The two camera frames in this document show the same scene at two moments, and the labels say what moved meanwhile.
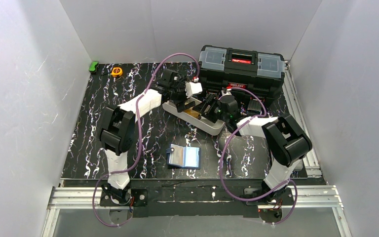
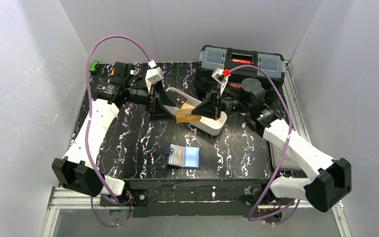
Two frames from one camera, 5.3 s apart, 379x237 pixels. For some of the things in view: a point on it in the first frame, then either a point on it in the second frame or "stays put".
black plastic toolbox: [254, 73] stays put
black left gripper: [179, 98] to [153, 105]
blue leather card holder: [179, 156] stays put
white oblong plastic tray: [174, 110] stays put
